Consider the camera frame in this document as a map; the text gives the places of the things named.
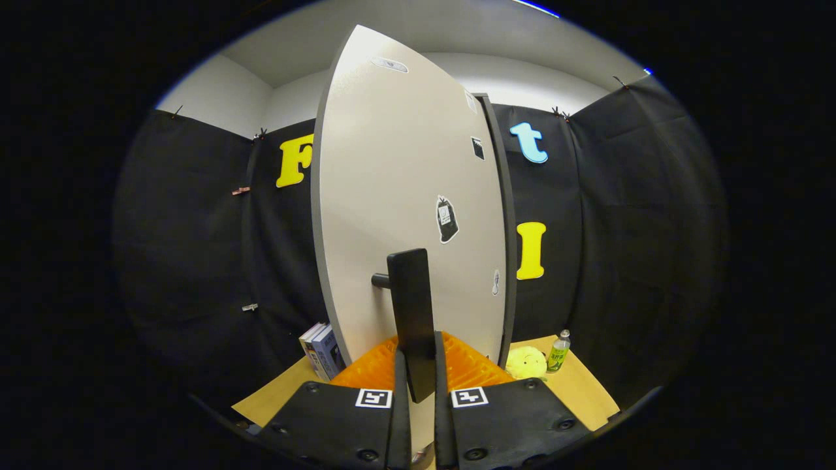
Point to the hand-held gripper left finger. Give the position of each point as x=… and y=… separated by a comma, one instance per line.
x=336, y=424

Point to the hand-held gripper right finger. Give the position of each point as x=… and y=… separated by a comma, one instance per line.
x=509, y=424

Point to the grey shoe cabinet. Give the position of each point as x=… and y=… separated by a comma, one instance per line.
x=507, y=196

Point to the beige shoe cabinet door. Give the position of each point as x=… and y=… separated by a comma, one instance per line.
x=392, y=163

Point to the yellow plush toy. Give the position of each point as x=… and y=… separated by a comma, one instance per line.
x=526, y=363

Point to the green drink bottle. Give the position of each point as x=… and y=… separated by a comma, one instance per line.
x=558, y=356

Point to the black backdrop cloth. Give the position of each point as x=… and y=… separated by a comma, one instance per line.
x=640, y=248

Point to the black binder clip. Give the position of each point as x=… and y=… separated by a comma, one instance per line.
x=261, y=134
x=620, y=82
x=559, y=115
x=176, y=111

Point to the long ceiling light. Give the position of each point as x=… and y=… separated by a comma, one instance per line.
x=539, y=8

